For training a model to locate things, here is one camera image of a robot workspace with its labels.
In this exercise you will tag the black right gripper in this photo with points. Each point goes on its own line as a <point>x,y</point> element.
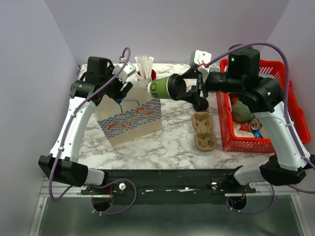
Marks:
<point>192,97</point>

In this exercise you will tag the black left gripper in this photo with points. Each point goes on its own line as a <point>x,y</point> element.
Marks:
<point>118,95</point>

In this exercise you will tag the green paper cup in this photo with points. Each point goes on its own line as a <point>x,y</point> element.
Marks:
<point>159,88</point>

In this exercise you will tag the checkered paper takeout bag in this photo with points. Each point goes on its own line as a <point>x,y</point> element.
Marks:
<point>135,116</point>

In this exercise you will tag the black plastic cup lid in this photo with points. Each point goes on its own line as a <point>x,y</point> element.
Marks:
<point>177,86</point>

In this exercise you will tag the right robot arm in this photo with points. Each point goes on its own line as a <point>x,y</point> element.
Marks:
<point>237,71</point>

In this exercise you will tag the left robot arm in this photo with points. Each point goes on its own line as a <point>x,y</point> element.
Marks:
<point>101,78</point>

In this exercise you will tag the black lid stack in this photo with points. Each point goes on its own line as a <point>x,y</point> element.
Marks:
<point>201,106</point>

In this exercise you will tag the red plastic straw holder cup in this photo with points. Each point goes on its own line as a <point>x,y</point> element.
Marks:
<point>153,75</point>

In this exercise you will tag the white wrapped straws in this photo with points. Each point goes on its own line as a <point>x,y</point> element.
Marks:
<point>145,65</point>

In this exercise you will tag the green round sponge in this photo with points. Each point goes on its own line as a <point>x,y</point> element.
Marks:
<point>241,113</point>

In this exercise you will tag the brown pulp cup carrier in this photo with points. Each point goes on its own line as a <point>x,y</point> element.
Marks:
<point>205,139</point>

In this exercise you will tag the red plastic basket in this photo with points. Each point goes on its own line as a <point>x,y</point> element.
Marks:
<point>232,143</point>

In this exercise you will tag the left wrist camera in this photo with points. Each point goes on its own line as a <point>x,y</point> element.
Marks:
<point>127,71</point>

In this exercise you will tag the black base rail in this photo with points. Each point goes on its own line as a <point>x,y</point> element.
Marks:
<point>165,187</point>

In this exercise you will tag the aluminium frame rail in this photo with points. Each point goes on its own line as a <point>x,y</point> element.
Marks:
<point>261,189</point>

